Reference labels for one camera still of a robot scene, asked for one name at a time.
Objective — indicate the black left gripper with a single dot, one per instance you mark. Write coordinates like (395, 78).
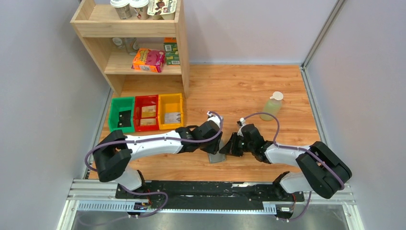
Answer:
(214, 148)

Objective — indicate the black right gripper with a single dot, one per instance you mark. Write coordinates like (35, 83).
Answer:
(230, 147)

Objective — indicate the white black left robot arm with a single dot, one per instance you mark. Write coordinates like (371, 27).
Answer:
(113, 155)

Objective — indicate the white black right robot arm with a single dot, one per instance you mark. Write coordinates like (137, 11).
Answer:
(322, 171)

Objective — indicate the silver card in yellow bin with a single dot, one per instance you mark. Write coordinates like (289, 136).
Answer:
(172, 118)

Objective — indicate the lower gold card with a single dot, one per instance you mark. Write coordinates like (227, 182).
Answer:
(148, 122)

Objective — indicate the gold card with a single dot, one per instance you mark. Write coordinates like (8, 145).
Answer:
(148, 122)
(148, 111)

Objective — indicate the upper gold card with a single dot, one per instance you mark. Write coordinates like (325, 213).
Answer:
(148, 111)

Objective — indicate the black card in green bin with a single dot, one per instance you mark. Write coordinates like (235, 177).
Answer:
(124, 119)

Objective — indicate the yellow plastic bin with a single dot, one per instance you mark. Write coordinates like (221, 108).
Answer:
(167, 103)

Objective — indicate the green liquid bottle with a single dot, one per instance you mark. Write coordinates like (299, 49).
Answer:
(274, 103)

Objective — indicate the red plastic bin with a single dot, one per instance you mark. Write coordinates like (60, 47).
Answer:
(141, 101)

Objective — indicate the green plastic bin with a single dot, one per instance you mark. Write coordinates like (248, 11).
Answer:
(118, 105)

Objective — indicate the green carton box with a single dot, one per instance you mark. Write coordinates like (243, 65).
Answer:
(171, 51)

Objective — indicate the orange pink snack box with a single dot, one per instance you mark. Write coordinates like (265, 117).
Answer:
(150, 60)

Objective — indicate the clear glass jar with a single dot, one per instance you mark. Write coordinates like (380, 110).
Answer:
(131, 45)

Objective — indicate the wooden shelf unit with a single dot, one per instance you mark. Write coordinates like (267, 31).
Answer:
(113, 43)

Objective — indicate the chocolate pudding pack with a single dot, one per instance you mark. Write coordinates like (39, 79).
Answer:
(164, 9)

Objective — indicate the white lid paper cup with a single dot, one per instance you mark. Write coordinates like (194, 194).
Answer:
(122, 8)

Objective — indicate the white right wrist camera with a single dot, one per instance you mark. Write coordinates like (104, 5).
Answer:
(241, 122)

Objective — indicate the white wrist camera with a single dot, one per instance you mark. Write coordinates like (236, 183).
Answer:
(241, 122)
(216, 118)

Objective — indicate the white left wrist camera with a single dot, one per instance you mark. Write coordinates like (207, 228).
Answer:
(216, 118)

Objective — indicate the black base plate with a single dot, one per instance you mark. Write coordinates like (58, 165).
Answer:
(211, 195)

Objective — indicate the aluminium frame rail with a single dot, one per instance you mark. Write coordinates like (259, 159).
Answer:
(92, 195)

